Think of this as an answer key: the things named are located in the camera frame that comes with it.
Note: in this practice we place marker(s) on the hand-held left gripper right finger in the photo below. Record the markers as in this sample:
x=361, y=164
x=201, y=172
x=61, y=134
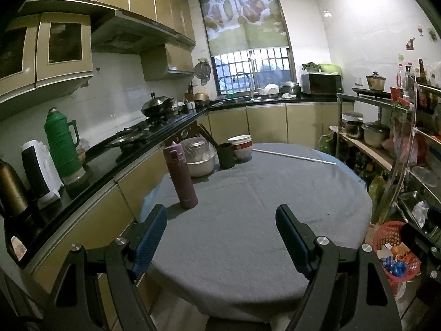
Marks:
x=291, y=241

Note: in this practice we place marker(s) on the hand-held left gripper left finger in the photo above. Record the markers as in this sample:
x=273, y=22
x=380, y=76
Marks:
x=151, y=241

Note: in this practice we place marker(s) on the orange and white box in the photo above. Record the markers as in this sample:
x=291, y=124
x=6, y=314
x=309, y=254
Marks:
x=401, y=251

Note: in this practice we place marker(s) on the orange plastic basket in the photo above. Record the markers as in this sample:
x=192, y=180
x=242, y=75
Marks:
x=386, y=234

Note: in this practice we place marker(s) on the blue plastic bag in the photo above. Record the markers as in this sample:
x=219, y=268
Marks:
x=396, y=269

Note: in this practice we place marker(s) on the long white medicine box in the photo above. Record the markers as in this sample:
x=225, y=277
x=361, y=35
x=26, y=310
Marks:
x=384, y=253

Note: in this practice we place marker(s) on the white plastic bag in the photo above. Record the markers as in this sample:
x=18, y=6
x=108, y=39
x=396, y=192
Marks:
x=420, y=210

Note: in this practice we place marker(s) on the round table with grey cloth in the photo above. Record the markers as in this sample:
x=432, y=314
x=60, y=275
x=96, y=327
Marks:
x=241, y=231

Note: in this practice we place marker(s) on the glass bowl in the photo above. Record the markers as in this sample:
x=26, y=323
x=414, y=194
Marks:
x=423, y=176

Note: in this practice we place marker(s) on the purple thermos bottle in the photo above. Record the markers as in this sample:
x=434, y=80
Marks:
x=182, y=176

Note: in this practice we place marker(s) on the thin white rod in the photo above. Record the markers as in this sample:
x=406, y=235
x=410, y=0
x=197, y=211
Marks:
x=293, y=157

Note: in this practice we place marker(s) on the red plastic bag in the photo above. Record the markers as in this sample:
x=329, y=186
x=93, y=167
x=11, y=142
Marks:
x=417, y=148

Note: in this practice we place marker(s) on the black kitchen countertop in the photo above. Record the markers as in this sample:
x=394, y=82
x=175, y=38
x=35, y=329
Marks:
x=100, y=160

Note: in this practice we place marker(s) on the white bowl red band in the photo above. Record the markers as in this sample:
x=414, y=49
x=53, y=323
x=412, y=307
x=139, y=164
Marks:
x=240, y=139
x=241, y=152

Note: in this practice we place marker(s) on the wooden plank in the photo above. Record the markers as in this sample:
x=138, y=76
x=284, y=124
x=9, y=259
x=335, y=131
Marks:
x=368, y=148

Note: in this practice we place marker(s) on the black gas stove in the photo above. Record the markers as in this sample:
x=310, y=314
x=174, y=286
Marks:
x=134, y=138

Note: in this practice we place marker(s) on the dark green cup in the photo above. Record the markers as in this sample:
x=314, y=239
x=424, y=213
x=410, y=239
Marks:
x=226, y=157

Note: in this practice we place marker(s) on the steel pot with lid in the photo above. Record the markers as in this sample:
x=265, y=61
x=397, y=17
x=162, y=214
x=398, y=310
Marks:
x=375, y=132

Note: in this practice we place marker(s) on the bag of food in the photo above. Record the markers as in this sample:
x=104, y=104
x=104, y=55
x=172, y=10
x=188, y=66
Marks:
x=82, y=150

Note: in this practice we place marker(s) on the yellow base cabinets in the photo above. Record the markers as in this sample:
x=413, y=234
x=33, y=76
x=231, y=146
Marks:
x=268, y=124

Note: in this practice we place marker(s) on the bundle of dark chopsticks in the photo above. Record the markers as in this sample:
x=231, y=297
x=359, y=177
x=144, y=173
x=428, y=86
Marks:
x=208, y=136

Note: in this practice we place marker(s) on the metal shelf rack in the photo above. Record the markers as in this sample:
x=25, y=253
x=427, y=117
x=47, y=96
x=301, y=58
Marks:
x=396, y=110

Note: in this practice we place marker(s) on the green thermos jug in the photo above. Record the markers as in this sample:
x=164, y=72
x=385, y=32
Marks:
x=63, y=144

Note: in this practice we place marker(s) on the wok with lid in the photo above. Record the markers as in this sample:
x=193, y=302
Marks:
x=156, y=105

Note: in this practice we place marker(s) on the bronze kettle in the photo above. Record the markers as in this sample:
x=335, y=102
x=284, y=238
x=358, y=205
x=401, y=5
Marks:
x=12, y=193

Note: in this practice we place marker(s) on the dark glass bottle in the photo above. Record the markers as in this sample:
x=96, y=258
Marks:
x=422, y=86

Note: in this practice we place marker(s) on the knife block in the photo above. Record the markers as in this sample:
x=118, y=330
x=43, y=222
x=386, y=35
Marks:
x=189, y=94

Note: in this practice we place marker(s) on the brass pot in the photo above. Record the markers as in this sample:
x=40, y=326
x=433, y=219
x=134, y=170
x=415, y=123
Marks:
x=201, y=97

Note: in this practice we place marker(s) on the steel cooking pot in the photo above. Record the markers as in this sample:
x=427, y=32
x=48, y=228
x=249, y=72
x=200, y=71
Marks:
x=290, y=88

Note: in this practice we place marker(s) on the white dishes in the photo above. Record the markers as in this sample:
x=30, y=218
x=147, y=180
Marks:
x=270, y=89

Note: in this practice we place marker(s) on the clear plastic bottle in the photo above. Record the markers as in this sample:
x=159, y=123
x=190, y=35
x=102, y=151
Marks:
x=408, y=79

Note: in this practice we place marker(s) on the black microwave oven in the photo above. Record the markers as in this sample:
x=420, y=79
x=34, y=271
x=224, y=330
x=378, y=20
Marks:
x=320, y=82

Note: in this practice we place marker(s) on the pot with glass lid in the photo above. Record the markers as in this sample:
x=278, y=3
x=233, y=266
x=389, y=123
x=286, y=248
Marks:
x=375, y=81

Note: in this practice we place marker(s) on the steel faucet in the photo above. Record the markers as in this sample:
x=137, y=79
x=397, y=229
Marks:
x=243, y=76

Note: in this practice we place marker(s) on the barred window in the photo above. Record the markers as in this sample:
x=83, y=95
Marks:
x=251, y=72

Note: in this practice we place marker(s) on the green leafy vegetables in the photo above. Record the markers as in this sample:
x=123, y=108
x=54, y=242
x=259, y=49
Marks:
x=311, y=66

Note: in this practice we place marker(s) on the green plastic bag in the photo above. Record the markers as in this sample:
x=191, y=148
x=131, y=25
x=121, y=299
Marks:
x=332, y=68

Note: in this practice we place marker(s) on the hanging metal strainer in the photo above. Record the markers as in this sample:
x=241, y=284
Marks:
x=202, y=70

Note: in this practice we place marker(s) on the range hood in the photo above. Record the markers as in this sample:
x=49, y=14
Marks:
x=137, y=31

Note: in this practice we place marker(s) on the printed roller blind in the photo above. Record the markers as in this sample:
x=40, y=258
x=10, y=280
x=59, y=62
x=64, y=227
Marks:
x=246, y=17

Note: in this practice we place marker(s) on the small wall sticker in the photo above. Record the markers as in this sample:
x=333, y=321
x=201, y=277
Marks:
x=410, y=43
x=432, y=34
x=421, y=30

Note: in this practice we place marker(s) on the glass door wall cabinet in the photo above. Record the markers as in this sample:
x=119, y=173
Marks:
x=13, y=51
x=65, y=51

